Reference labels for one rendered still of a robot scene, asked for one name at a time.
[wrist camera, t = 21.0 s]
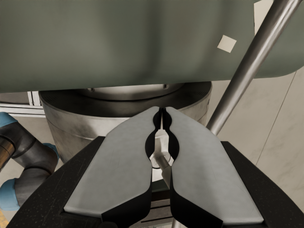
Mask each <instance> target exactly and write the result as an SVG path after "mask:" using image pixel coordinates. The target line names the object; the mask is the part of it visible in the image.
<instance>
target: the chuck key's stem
mask: <svg viewBox="0 0 304 228"><path fill-rule="evenodd" d="M156 164H158V165H159V167H160V169H161V170H162V173H161V175H162V177H163V179H164V181H165V183H166V184H167V186H168V188H169V189H170V180H171V166H170V164H169V163H168V161H167V160H166V158H165V155H164V156H160V157H157V159H156Z"/></svg>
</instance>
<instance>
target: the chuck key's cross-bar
mask: <svg viewBox="0 0 304 228"><path fill-rule="evenodd" d="M301 2H302V0H274V2H273V3H272V5H271V7H270V9H269V11H268V13H267V15H266V16H265V18H264V20H263V22H262V24H261V26H260V27H259V29H258V31H257V33H256V35H255V37H254V39H253V41H252V42H251V44H250V46H249V48H248V50H247V52H246V54H245V55H244V57H243V59H242V61H241V63H240V65H239V66H238V68H237V70H236V72H235V74H234V76H233V77H232V79H231V81H230V83H229V85H228V87H227V88H226V91H225V93H224V94H223V96H222V98H221V100H220V102H219V104H218V105H217V107H216V109H215V111H214V113H213V115H212V116H211V118H210V120H209V122H208V124H207V126H206V128H207V129H209V130H210V131H211V132H212V133H213V134H215V135H216V136H217V135H218V134H219V132H220V130H221V129H222V127H223V126H224V124H225V123H226V121H227V119H228V118H229V116H230V114H231V113H232V112H233V110H234V108H235V107H236V105H237V104H238V102H239V100H240V99H241V97H242V96H243V94H244V92H245V91H246V89H247V88H248V86H249V85H250V83H251V81H252V80H253V78H254V76H255V75H256V73H257V72H258V70H259V69H260V67H261V65H262V64H263V62H264V61H265V59H266V57H267V56H268V54H269V53H270V51H271V49H272V48H273V47H274V45H275V43H276V41H277V40H278V38H279V37H280V35H281V34H282V32H283V31H284V29H285V27H286V26H287V24H288V22H289V21H290V19H291V18H292V16H293V15H294V13H295V11H296V10H297V8H298V7H299V5H300V3H301ZM171 228H181V223H180V222H178V221H177V220H175V219H174V218H173V222H172V227H171Z"/></svg>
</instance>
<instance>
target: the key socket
mask: <svg viewBox="0 0 304 228"><path fill-rule="evenodd" d="M164 155H165V158H166V160H167V161H169V159H170V154H169V152H166V151H163V152H159V153H157V154H156V155H154V156H153V157H152V159H151V163H152V167H154V168H159V165H158V164H156V159H157V157H160V156H164Z"/></svg>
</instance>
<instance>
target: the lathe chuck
mask: <svg viewBox="0 0 304 228"><path fill-rule="evenodd" d="M207 114H208V109H207V111H206V113H205V114H204V115H203V116H202V117H201V118H200V119H199V120H197V122H199V123H200V124H202V125H203V126H205V124H206V119H207ZM46 118H47V117H46ZM47 122H48V125H49V127H50V130H51V133H52V137H53V140H54V142H55V145H56V148H57V152H58V155H59V157H60V159H61V161H62V162H63V163H64V164H65V163H66V162H67V161H69V160H70V159H71V158H72V157H74V156H75V155H76V154H77V153H78V152H79V151H80V150H82V149H83V148H84V147H86V146H87V145H88V144H89V143H90V142H92V141H93V140H94V139H92V138H85V137H81V136H78V135H74V134H72V133H68V132H66V131H64V130H62V129H60V128H58V127H56V126H55V125H54V124H52V123H51V122H50V121H49V120H48V119H47ZM168 142H169V136H168V134H166V135H163V136H159V137H155V151H154V153H153V154H152V155H151V157H150V160H151V159H152V157H153V156H154V155H156V154H157V153H159V152H163V151H166V152H168ZM173 161H174V160H173V158H172V157H171V155H170V159H169V161H168V163H169V164H170V166H172V163H173ZM161 179H163V177H162V170H161V169H160V167H159V168H154V167H152V182H154V181H157V180H161Z"/></svg>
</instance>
